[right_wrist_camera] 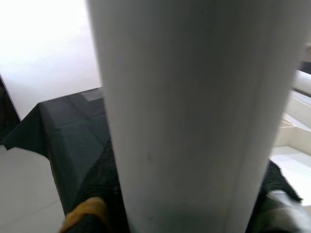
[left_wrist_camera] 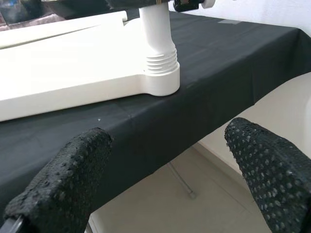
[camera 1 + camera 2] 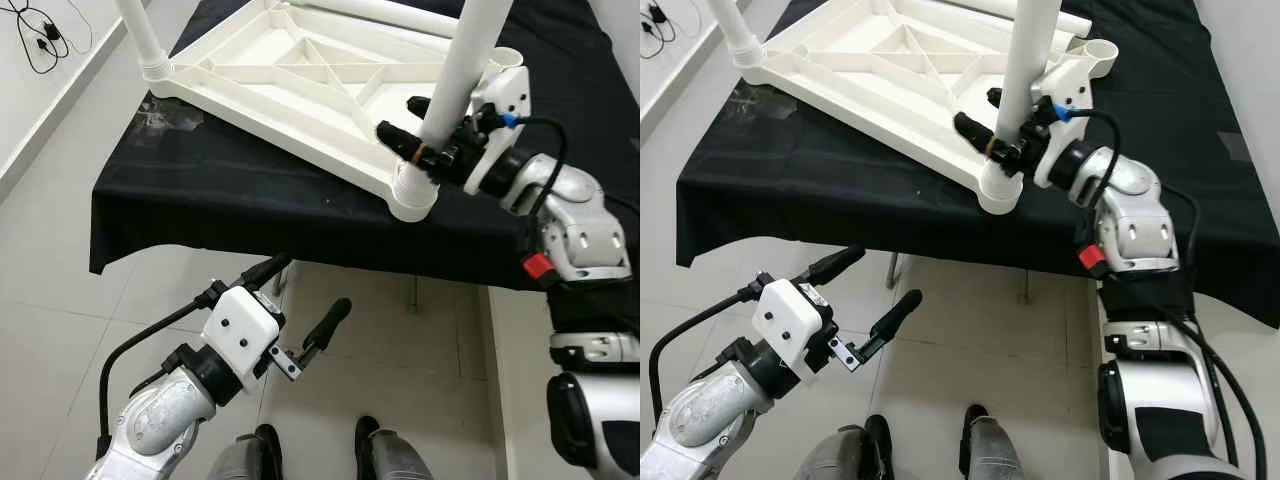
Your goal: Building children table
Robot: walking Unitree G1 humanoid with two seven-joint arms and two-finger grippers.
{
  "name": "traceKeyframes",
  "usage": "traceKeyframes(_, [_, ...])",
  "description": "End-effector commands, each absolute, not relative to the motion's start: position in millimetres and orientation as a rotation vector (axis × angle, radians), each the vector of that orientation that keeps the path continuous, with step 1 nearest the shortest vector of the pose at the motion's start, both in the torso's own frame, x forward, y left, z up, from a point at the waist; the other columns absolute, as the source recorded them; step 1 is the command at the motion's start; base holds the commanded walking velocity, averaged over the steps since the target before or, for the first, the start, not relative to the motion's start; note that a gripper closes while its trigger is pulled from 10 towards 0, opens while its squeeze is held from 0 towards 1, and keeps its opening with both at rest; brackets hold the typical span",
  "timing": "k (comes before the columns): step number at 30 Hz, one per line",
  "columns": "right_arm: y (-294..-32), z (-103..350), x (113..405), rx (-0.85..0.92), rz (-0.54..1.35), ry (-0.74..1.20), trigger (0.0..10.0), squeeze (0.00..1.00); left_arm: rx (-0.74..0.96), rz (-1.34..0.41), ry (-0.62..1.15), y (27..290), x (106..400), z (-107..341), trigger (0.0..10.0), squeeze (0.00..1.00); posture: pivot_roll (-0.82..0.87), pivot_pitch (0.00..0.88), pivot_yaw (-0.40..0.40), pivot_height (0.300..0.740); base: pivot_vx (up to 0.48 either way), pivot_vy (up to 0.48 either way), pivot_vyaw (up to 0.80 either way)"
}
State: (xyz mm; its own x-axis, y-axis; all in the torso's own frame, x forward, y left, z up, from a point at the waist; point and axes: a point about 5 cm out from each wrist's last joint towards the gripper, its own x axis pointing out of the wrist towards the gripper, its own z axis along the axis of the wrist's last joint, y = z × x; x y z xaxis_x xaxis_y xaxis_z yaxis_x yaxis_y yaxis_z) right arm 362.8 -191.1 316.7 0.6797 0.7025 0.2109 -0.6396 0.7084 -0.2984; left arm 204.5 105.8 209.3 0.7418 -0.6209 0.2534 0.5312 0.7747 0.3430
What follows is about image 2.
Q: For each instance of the black table cloth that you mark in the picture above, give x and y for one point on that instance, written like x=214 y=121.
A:
x=218 y=72

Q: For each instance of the black plastic bag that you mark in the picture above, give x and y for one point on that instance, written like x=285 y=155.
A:
x=14 y=9

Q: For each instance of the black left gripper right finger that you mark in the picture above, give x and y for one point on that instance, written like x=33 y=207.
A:
x=279 y=182

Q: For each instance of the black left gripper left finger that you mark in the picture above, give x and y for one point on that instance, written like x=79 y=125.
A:
x=65 y=182

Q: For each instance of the grey tape patch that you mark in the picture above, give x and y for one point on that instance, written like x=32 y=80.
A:
x=228 y=22

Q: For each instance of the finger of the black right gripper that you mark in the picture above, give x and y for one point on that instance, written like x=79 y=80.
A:
x=133 y=3

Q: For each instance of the white plastic table top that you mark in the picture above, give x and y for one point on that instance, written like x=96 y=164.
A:
x=73 y=72

